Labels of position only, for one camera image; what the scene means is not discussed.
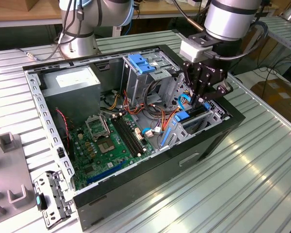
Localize grey power supply unit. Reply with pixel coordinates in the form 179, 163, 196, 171
40, 65, 102, 129

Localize grey metal disk bay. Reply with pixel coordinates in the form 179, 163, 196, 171
157, 103, 231, 150

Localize wrist cable brown sleeve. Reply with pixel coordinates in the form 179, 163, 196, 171
172, 0, 206, 32

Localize black PC case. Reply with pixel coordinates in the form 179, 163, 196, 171
21, 44, 246, 233

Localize small brown box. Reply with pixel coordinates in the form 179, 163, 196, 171
26, 0, 41, 12

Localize red black twisted wire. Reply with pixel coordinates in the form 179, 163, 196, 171
54, 108, 71, 149

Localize metal slot retainer bracket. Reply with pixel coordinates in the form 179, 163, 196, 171
33, 169, 76, 230

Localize blue plastic drive latch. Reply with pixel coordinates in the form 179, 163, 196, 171
128, 54, 156, 75

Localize orange black wire bundle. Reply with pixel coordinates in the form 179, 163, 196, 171
122, 89, 182, 132

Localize grey metal drive cage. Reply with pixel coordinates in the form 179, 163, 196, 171
120, 50, 185, 107

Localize black RAM slot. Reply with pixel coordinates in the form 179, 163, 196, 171
111, 117, 139, 157
118, 116, 147, 153

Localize blue wire white plug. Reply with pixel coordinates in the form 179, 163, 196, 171
142, 126, 165, 139

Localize green motherboard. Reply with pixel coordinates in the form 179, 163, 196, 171
69, 113, 156, 191

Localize large cardboard box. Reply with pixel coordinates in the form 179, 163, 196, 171
251, 77, 291, 122

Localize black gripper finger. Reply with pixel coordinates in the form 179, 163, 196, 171
183, 61, 205, 108
199, 71, 234, 108

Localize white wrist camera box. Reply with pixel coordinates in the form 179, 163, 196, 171
179, 40, 215, 63

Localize blue expansion slot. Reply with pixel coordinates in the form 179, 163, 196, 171
87, 161, 127, 185

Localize blue data wire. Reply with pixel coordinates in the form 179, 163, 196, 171
178, 93, 193, 110

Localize black clip blue tab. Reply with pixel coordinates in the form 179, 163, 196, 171
35, 193, 49, 211

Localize grey parts rack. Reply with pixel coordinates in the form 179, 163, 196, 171
0, 132, 38, 220

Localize CPU socket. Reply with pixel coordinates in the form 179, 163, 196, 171
97, 137, 117, 155

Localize cable with metal plug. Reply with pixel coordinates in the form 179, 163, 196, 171
14, 0, 85, 61

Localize metal slat side table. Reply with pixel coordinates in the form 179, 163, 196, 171
232, 16, 291, 71

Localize black camera cable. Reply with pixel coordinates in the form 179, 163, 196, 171
207, 20, 269, 61

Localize metal socket cover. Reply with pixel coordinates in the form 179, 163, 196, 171
84, 114, 111, 141

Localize wooden desk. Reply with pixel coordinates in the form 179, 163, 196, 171
0, 0, 281, 47

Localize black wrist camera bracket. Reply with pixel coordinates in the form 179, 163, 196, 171
188, 33, 223, 47

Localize yellow power wire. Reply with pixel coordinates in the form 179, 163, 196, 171
109, 93, 120, 110

